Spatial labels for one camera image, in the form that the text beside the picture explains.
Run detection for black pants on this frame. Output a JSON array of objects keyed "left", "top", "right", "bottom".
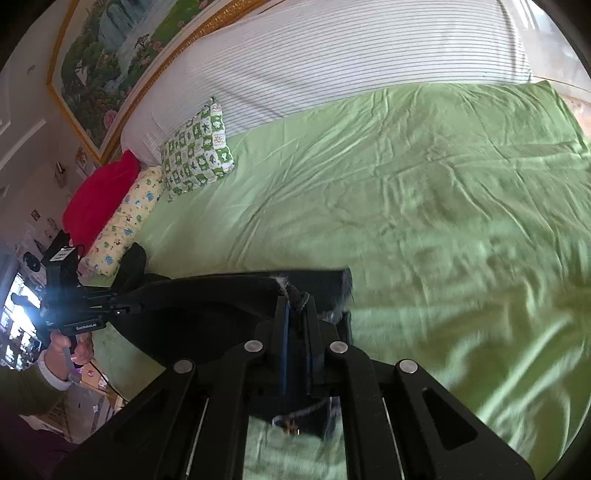
[{"left": 108, "top": 244, "right": 353, "bottom": 440}]

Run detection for left forearm green sleeve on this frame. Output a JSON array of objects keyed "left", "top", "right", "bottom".
[{"left": 1, "top": 350, "right": 72, "bottom": 416}]

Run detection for person's left hand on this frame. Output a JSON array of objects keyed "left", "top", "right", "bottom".
[{"left": 45, "top": 330, "right": 94, "bottom": 380}]

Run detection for yellow cartoon print pillow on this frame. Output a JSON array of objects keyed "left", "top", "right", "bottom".
[{"left": 81, "top": 166, "right": 164, "bottom": 277}]

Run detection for red pillow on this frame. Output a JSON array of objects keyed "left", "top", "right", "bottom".
[{"left": 62, "top": 150, "right": 140, "bottom": 253}]

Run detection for green white patterned pillow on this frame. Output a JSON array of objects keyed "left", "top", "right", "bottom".
[{"left": 160, "top": 97, "right": 235, "bottom": 201}]

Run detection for green bed sheet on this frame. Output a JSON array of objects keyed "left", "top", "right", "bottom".
[{"left": 85, "top": 80, "right": 591, "bottom": 480}]

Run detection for framed landscape painting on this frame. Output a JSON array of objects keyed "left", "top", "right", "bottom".
[{"left": 46, "top": 0, "right": 263, "bottom": 165}]

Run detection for white striped duvet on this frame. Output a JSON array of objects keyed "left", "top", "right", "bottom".
[{"left": 121, "top": 1, "right": 532, "bottom": 165}]

